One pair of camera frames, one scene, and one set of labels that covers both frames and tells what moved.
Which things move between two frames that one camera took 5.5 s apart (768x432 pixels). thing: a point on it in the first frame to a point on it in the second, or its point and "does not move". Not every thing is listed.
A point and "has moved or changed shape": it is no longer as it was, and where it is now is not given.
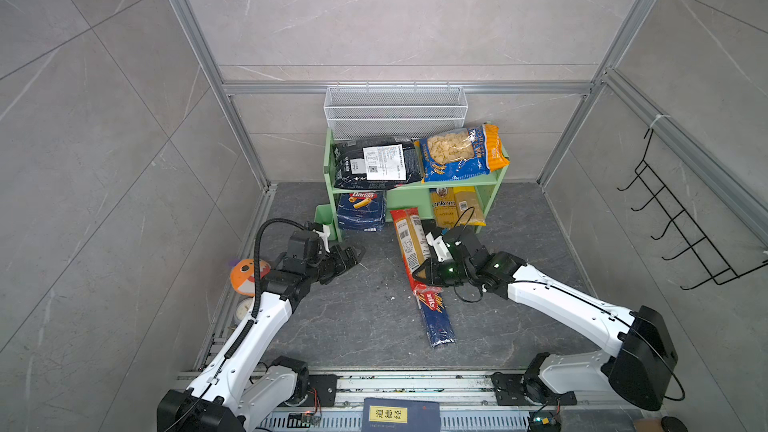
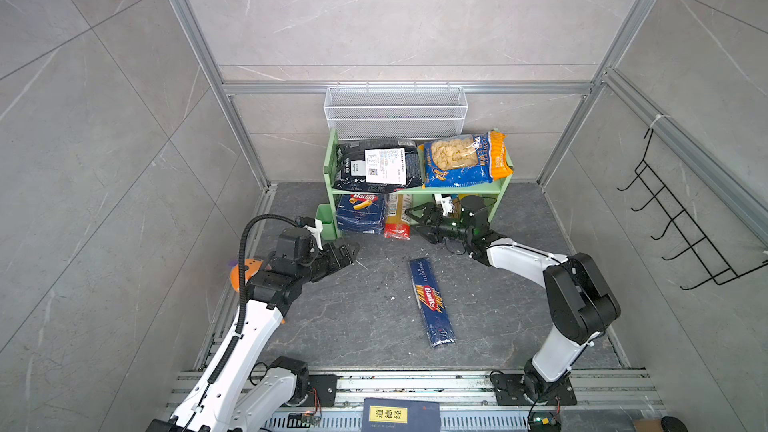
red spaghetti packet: [413, 244] to [397, 224]
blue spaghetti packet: [438, 328] does not move
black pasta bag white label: [376, 163] does not move
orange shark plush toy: [242, 275] does not move
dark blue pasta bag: [363, 211] does not move
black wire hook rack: [697, 242] does not move
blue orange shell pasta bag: [460, 152] has moved or changed shape
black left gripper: [342, 264] does not move
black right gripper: [431, 276] to [434, 235]
